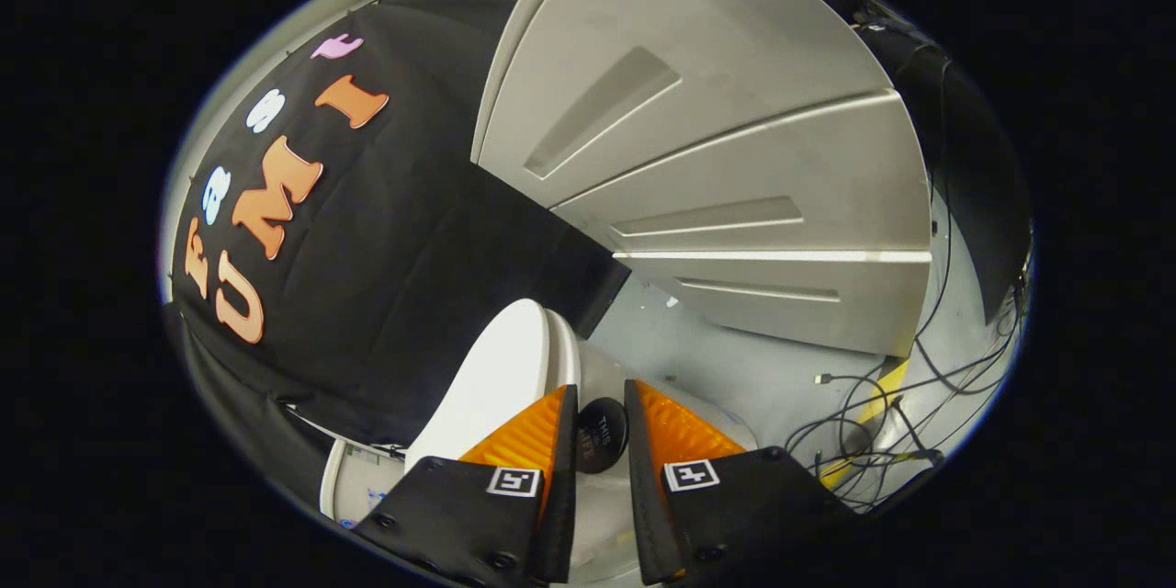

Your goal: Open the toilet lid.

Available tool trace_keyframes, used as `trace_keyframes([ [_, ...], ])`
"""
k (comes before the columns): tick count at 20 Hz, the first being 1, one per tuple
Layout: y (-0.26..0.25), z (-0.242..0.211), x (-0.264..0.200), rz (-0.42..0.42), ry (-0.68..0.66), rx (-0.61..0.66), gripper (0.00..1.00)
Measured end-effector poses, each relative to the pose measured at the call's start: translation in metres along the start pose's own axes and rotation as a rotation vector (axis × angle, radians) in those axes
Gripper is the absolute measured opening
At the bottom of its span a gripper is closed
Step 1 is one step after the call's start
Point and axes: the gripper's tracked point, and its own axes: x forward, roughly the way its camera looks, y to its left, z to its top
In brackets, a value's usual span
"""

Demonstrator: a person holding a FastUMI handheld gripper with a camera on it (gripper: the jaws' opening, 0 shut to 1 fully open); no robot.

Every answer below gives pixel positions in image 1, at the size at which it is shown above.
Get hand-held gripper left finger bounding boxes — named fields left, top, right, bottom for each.
left=354, top=384, right=580, bottom=588

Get white toilet lid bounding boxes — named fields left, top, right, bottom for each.
left=404, top=299, right=628, bottom=476

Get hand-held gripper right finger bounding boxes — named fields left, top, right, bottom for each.
left=623, top=379, right=860, bottom=587

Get white toilet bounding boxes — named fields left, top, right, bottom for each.
left=320, top=308, right=759, bottom=588

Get white drawer cabinet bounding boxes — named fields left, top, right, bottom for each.
left=473, top=0, right=934, bottom=357

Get tangle of black cables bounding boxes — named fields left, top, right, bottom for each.
left=786, top=193, right=1025, bottom=512

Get black backdrop cloth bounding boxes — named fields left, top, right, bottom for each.
left=165, top=0, right=1035, bottom=497

